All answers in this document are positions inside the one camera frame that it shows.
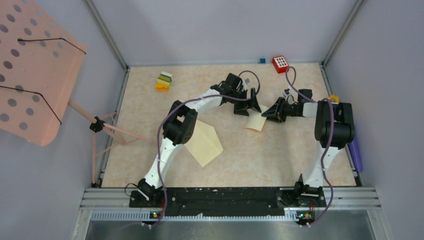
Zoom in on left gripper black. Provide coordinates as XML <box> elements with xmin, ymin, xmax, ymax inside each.
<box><xmin>229</xmin><ymin>88</ymin><xmax>261</xmax><ymax>118</ymax></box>

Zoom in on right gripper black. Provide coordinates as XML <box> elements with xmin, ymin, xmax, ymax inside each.
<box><xmin>261</xmin><ymin>97</ymin><xmax>299</xmax><ymax>123</ymax></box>

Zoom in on letter sheet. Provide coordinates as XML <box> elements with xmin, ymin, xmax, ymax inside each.
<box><xmin>243</xmin><ymin>109</ymin><xmax>267</xmax><ymax>132</ymax></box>

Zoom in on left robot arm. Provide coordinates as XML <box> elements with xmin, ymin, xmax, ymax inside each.
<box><xmin>137</xmin><ymin>73</ymin><xmax>262</xmax><ymax>207</ymax></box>

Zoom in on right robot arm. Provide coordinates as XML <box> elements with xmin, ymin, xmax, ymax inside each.
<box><xmin>262</xmin><ymin>89</ymin><xmax>355</xmax><ymax>206</ymax></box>

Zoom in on yellow envelope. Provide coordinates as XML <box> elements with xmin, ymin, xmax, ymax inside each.
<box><xmin>184</xmin><ymin>120</ymin><xmax>223</xmax><ymax>167</ymax></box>

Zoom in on red toy block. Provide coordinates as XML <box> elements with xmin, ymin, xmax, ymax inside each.
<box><xmin>271</xmin><ymin>55</ymin><xmax>290</xmax><ymax>74</ymax></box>

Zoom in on yellow green toy block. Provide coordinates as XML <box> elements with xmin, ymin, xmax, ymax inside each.
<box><xmin>328</xmin><ymin>94</ymin><xmax>340</xmax><ymax>103</ymax></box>

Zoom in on stacked colourful toy blocks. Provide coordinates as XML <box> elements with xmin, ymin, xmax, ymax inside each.
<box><xmin>155</xmin><ymin>71</ymin><xmax>172</xmax><ymax>92</ymax></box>

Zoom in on pink perforated music stand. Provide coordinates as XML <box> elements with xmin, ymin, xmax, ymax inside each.
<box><xmin>0</xmin><ymin>0</ymin><xmax>160</xmax><ymax>186</ymax></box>

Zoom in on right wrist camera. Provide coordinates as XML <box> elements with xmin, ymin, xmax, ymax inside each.
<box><xmin>282</xmin><ymin>89</ymin><xmax>297</xmax><ymax>105</ymax></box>

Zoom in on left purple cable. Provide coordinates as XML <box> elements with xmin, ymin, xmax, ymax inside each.
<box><xmin>142</xmin><ymin>70</ymin><xmax>261</xmax><ymax>229</ymax></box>

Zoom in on purple cable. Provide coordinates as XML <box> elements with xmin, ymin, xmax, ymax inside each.
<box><xmin>285</xmin><ymin>66</ymin><xmax>335</xmax><ymax>228</ymax></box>
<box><xmin>142</xmin><ymin>70</ymin><xmax>261</xmax><ymax>229</ymax></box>

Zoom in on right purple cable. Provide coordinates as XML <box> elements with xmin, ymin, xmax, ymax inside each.
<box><xmin>285</xmin><ymin>66</ymin><xmax>335</xmax><ymax>228</ymax></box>

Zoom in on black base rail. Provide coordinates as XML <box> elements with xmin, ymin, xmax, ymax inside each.
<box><xmin>79</xmin><ymin>185</ymin><xmax>382</xmax><ymax>226</ymax></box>

